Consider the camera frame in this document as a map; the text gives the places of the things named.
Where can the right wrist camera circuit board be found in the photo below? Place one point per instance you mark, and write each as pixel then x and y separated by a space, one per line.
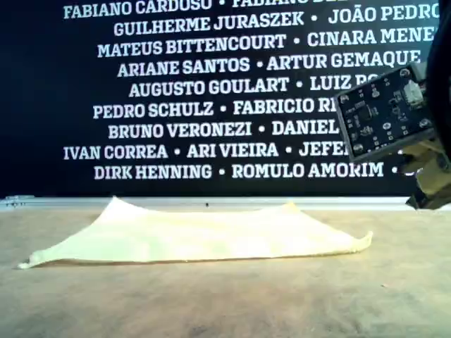
pixel 380 112

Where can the yellow cloth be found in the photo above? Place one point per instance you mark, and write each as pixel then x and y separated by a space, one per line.
pixel 194 239

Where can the fabric table cover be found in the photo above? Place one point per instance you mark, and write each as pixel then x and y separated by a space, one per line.
pixel 225 303

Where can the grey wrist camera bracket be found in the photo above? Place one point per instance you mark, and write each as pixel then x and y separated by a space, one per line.
pixel 419 75

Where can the beige right gripper finger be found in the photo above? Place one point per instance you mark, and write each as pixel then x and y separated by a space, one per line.
pixel 433 195

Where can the aluminium profile frame rail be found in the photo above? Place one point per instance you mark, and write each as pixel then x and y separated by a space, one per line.
pixel 246 202

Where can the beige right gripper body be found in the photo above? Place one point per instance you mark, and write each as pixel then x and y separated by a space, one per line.
pixel 433 158

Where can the black banner with white names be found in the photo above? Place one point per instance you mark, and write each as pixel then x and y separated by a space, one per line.
pixel 53 88

